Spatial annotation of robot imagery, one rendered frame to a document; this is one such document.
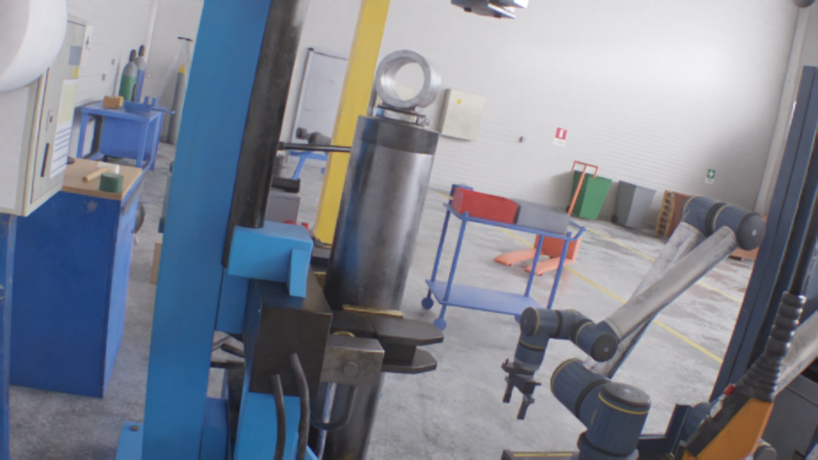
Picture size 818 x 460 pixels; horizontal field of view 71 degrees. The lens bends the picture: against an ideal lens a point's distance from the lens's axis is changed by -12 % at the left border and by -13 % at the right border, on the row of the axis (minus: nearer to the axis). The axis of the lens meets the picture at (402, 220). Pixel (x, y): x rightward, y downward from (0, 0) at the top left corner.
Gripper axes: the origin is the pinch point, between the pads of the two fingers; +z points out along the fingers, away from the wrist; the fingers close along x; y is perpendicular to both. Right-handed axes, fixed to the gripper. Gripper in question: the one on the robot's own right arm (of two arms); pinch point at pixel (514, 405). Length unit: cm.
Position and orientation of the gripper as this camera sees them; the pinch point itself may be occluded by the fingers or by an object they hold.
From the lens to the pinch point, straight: 250.0
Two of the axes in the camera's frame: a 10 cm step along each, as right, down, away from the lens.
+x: -2.7, -2.3, 9.4
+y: 9.4, 1.5, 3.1
